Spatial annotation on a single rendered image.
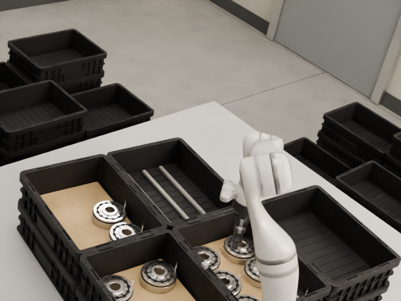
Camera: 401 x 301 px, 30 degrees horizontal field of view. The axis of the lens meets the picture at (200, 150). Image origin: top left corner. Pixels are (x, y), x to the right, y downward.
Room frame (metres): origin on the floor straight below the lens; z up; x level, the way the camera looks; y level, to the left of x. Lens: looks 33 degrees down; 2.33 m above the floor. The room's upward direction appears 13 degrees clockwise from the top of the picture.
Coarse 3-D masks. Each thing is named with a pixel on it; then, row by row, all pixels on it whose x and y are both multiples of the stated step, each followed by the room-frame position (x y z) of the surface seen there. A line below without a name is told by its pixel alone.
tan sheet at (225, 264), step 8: (224, 240) 1.82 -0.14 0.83; (216, 248) 1.77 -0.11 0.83; (224, 256) 1.75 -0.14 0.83; (224, 264) 1.71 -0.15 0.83; (232, 264) 1.72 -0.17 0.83; (232, 272) 1.68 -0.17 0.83; (240, 280) 1.66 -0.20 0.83; (248, 288) 1.63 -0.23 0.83; (256, 288) 1.64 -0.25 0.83; (256, 296) 1.61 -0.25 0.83
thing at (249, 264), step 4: (248, 260) 1.72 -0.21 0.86; (252, 260) 1.72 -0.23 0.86; (256, 260) 1.73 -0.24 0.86; (248, 264) 1.70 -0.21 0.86; (252, 264) 1.70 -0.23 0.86; (248, 268) 1.68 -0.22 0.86; (252, 268) 1.68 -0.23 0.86; (248, 272) 1.66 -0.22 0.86; (252, 272) 1.67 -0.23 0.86; (256, 272) 1.67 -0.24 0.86; (252, 276) 1.65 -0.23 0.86; (256, 276) 1.66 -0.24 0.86
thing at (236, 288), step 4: (216, 272) 1.63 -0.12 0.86; (220, 272) 1.64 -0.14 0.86; (224, 272) 1.64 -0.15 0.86; (228, 272) 1.64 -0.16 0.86; (228, 276) 1.63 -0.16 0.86; (232, 276) 1.64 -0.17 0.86; (236, 276) 1.64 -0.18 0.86; (232, 280) 1.61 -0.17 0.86; (236, 280) 1.62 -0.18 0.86; (236, 284) 1.60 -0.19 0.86; (240, 284) 1.61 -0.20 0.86; (232, 288) 1.58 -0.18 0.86; (236, 288) 1.59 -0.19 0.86; (240, 288) 1.59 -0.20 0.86; (232, 292) 1.57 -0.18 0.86; (236, 292) 1.57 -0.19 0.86
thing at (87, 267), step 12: (132, 240) 1.61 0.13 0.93; (144, 240) 1.63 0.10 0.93; (180, 240) 1.66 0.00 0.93; (96, 252) 1.53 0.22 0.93; (84, 264) 1.47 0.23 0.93; (96, 276) 1.44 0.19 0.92; (96, 288) 1.42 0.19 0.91; (216, 288) 1.50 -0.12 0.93; (108, 300) 1.37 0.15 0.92; (228, 300) 1.46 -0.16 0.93
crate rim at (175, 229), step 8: (208, 216) 1.79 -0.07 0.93; (216, 216) 1.80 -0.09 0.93; (184, 224) 1.73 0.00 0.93; (192, 224) 1.74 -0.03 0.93; (176, 232) 1.69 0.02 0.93; (184, 240) 1.66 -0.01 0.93; (192, 248) 1.63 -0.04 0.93; (304, 264) 1.68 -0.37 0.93; (312, 272) 1.65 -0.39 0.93; (216, 280) 1.53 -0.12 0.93; (320, 280) 1.62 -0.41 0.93; (224, 288) 1.50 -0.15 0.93; (328, 288) 1.59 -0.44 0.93; (232, 296) 1.48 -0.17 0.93; (304, 296) 1.54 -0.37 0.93; (312, 296) 1.55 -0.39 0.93; (320, 296) 1.57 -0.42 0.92
